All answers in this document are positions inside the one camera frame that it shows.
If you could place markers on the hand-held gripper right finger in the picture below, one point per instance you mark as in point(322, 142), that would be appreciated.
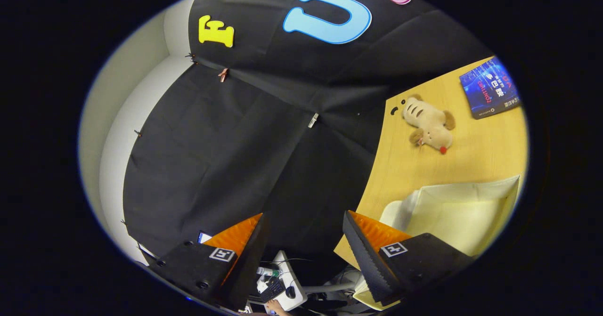
point(367, 259)

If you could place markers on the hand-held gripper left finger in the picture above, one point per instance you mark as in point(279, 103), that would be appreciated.
point(247, 264)

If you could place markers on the cream fabric storage box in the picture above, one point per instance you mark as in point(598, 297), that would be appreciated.
point(461, 217)

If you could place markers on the green white bottle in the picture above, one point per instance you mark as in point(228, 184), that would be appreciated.
point(267, 271)

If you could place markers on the black keyboard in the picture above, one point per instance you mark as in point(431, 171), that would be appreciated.
point(272, 291)

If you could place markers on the small white desk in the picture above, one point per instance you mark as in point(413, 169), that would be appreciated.
point(294, 271)

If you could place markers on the lit monitor screen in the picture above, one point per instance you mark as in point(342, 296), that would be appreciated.
point(204, 237)

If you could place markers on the black computer mouse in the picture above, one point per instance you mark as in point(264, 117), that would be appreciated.
point(290, 292)

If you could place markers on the tan plush toy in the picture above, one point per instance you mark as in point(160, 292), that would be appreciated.
point(431, 125)

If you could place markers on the silver clip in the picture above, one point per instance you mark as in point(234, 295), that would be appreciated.
point(313, 119)

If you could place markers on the pink clip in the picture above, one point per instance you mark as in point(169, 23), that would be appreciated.
point(223, 74)

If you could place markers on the blue cover book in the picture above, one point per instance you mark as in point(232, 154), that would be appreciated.
point(490, 90)

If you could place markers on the row of black clips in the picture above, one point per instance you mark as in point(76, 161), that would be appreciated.
point(191, 56)

